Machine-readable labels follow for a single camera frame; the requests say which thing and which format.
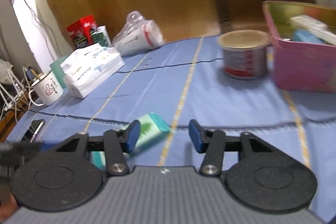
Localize teal tissue packet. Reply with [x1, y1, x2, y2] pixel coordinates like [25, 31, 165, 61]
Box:
[91, 112, 170, 169]

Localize bagged paper cups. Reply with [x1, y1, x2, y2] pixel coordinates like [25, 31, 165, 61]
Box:
[112, 11, 165, 56]

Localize green drink carton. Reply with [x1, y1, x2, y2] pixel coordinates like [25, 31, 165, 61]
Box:
[91, 26, 112, 47]

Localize blue plastic case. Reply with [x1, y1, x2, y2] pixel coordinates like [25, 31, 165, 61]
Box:
[291, 30, 325, 44]

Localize large white tissue pack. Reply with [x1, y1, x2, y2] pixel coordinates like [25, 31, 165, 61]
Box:
[60, 44, 124, 99]

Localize pink tin box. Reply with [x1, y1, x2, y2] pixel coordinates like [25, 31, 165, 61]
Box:
[262, 1, 335, 93]

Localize white enamel mug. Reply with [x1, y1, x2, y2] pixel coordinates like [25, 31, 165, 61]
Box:
[28, 70, 64, 106]

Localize round red-label tub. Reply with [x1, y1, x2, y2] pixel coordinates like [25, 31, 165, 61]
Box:
[218, 30, 270, 80]

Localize spoon in mug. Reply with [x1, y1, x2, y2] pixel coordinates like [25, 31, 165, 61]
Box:
[31, 69, 41, 81]

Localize black wall cable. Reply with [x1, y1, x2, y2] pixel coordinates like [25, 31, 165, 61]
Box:
[2, 0, 57, 57]

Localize small white tissue pack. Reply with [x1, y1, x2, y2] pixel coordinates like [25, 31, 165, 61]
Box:
[289, 15, 335, 46]

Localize red snack tin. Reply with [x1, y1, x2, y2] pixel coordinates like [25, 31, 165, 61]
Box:
[67, 15, 97, 49]

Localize black smartphone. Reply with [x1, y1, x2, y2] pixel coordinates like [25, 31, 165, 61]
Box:
[21, 119, 46, 143]

